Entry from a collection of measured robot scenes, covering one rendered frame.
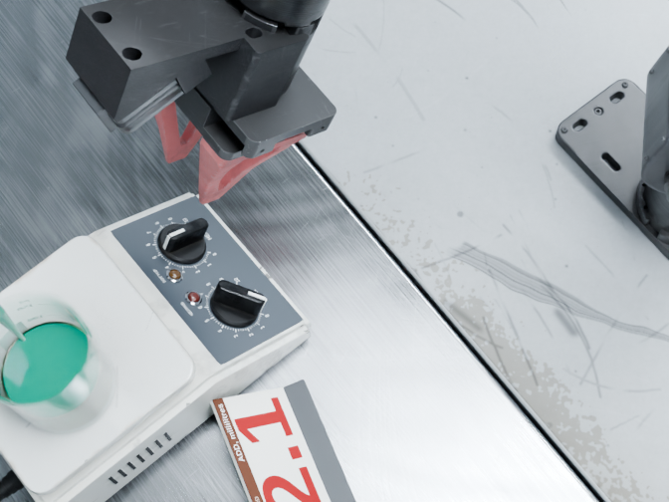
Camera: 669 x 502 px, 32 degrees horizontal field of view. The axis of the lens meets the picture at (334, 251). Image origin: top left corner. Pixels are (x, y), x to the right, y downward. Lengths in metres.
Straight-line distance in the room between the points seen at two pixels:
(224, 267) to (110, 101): 0.23
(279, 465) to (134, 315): 0.13
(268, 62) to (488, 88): 0.30
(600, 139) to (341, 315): 0.22
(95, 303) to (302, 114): 0.18
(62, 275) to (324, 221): 0.19
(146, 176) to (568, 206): 0.30
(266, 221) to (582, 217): 0.22
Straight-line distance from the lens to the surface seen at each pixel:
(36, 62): 0.91
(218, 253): 0.77
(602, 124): 0.85
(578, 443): 0.78
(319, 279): 0.80
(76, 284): 0.73
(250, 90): 0.60
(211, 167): 0.65
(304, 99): 0.65
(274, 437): 0.75
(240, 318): 0.74
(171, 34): 0.57
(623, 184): 0.83
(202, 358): 0.72
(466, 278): 0.80
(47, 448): 0.71
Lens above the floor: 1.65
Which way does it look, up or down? 69 degrees down
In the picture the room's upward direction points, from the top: 7 degrees counter-clockwise
